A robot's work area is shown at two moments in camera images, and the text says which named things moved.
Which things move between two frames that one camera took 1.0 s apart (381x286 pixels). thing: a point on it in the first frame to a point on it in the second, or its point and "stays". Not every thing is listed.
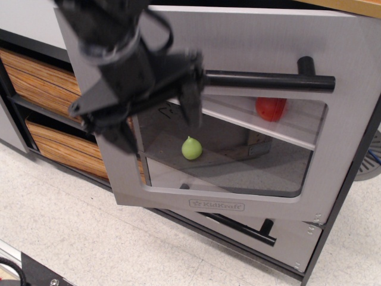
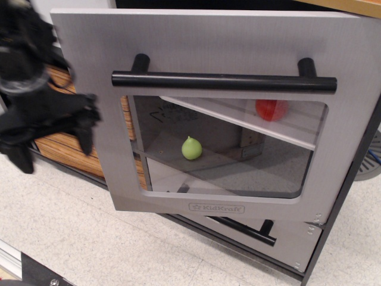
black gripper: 133,76 to 28,114
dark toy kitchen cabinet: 290,89 stays
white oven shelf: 302,123 stays
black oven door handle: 305,80 stays
